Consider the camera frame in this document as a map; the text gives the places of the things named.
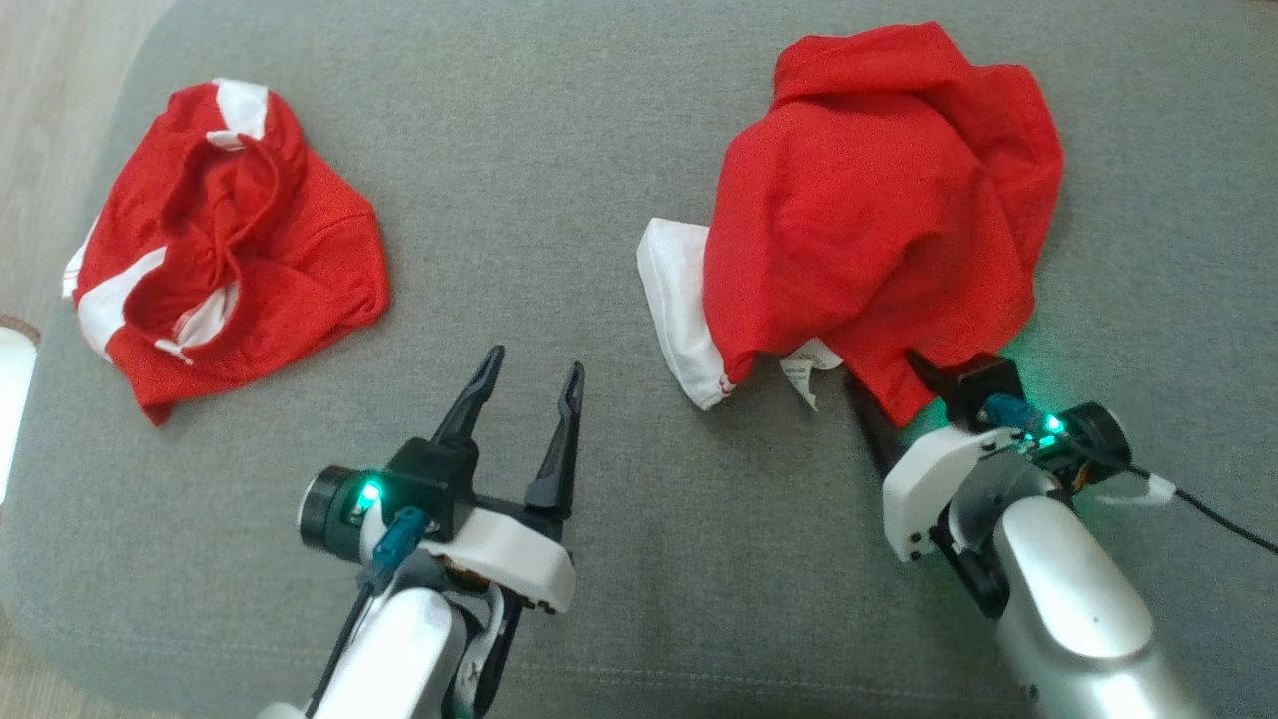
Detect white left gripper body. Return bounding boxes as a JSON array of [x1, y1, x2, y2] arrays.
[[424, 494, 577, 614]]

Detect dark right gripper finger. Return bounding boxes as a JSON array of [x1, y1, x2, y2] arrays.
[[904, 349, 950, 402], [844, 369, 910, 476]]

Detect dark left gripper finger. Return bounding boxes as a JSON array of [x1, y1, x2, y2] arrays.
[[431, 346, 505, 450], [524, 361, 586, 520]]

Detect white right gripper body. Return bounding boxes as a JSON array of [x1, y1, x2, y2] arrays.
[[882, 424, 1029, 562]]

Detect red basketball jersey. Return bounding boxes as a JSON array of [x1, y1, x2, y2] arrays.
[[637, 22, 1065, 430]]

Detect red shorts with white stripes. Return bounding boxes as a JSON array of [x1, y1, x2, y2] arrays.
[[62, 78, 390, 426]]

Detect grey fabric sofa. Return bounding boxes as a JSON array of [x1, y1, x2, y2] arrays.
[[0, 0, 1278, 719]]

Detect white round brown-rimmed stool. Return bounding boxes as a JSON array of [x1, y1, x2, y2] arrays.
[[0, 315, 41, 505]]

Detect black right cable teal plug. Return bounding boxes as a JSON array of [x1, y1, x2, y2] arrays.
[[983, 392, 1278, 556]]

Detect black cable teal plug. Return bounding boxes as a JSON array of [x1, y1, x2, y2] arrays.
[[983, 392, 1278, 556], [303, 506, 432, 719]]

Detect black left cable teal plug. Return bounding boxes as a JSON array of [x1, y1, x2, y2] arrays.
[[303, 506, 432, 719]]

